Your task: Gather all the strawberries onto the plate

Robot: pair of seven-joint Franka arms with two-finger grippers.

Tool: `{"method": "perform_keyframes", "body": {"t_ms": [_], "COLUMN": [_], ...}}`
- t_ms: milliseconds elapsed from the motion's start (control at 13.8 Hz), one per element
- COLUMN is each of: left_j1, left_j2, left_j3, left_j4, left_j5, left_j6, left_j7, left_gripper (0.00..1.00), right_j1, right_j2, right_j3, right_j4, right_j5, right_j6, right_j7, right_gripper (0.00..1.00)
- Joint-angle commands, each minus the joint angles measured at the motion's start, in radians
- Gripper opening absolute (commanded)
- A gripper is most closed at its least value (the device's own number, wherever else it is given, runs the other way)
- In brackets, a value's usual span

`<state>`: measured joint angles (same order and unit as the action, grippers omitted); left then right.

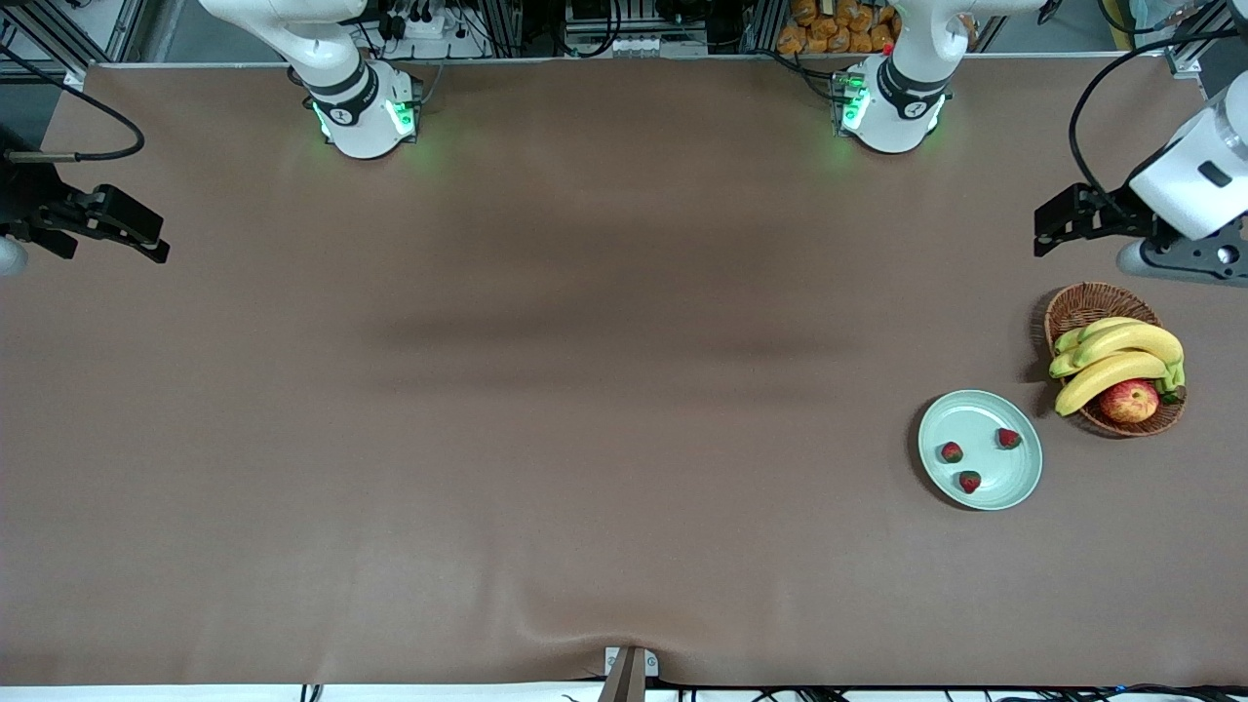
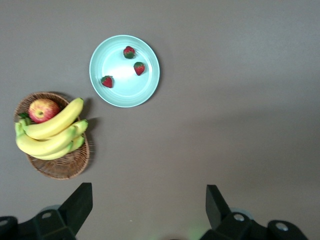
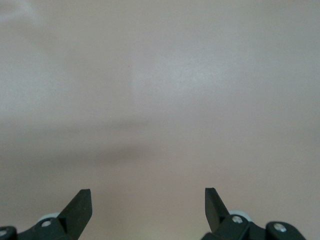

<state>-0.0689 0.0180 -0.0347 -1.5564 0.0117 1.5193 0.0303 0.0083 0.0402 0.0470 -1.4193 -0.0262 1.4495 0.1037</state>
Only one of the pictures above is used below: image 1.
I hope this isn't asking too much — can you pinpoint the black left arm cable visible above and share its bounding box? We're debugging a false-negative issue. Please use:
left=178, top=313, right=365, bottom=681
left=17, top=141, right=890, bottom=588
left=1068, top=29, right=1248, bottom=211

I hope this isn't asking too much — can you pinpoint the aluminium profile frame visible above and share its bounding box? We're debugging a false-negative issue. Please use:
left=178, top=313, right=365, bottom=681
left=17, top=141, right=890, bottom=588
left=0, top=0, right=147, bottom=89

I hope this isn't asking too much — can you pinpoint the red yellow apple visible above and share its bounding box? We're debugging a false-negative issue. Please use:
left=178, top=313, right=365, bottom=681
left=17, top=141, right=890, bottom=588
left=1099, top=379, right=1160, bottom=425

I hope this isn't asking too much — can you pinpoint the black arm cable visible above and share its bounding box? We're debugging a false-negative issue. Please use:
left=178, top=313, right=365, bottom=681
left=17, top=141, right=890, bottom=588
left=1068, top=29, right=1248, bottom=211
left=0, top=44, right=147, bottom=165

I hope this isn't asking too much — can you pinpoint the brown wicker basket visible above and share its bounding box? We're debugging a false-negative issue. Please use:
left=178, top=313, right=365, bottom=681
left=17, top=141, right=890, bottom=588
left=1043, top=282, right=1188, bottom=438

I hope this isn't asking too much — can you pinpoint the brown table mat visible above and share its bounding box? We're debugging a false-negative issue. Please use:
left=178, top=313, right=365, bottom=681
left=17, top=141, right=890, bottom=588
left=0, top=54, right=1248, bottom=688

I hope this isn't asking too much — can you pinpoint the aluminium equipment rack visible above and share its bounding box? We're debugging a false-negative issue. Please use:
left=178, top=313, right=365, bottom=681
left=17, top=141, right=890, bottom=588
left=370, top=0, right=976, bottom=59

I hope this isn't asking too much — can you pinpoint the white power strip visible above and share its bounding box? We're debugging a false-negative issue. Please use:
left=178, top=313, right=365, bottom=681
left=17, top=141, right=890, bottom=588
left=390, top=8, right=471, bottom=42

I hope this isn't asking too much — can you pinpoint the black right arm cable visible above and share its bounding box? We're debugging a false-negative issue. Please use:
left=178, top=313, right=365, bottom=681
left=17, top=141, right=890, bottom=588
left=0, top=44, right=147, bottom=165

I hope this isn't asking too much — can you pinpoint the grey table clamp bracket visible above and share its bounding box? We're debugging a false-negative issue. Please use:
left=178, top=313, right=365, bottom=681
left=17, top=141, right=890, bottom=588
left=597, top=645, right=660, bottom=702

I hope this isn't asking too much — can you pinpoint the pile of orange buns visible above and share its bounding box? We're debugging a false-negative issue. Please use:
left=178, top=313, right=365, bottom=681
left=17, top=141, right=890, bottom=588
left=777, top=0, right=903, bottom=55

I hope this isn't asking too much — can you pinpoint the yellow banana bunch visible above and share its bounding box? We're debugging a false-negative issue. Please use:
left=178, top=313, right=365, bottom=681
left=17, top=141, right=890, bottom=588
left=1048, top=317, right=1186, bottom=417

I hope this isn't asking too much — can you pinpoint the light green round plate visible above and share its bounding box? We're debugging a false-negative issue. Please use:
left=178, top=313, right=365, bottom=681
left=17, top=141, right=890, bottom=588
left=917, top=390, right=1043, bottom=512

